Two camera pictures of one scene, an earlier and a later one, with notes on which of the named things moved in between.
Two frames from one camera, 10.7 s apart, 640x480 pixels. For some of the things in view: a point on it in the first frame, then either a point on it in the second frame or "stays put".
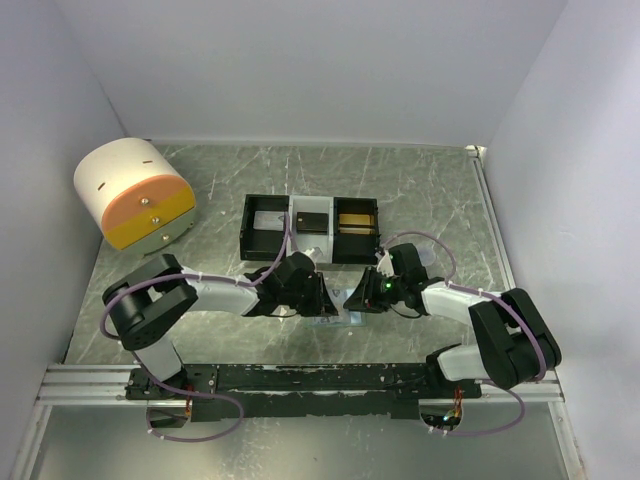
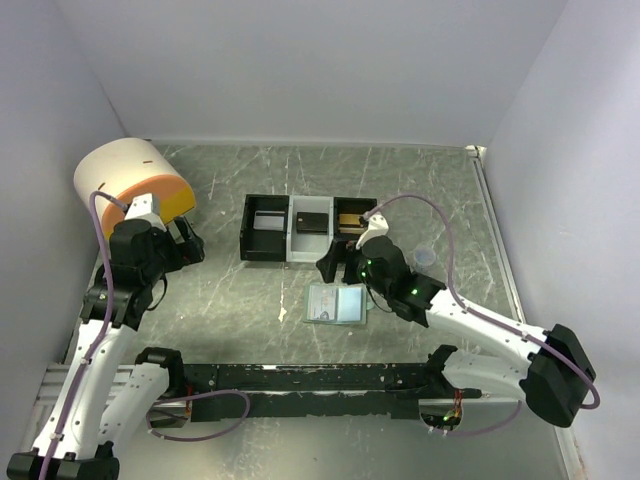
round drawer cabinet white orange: x=132 y=196 stays put
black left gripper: x=321 y=302 -> x=193 y=245
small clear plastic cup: x=427 y=256 stays put
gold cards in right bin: x=359 y=224 stays put
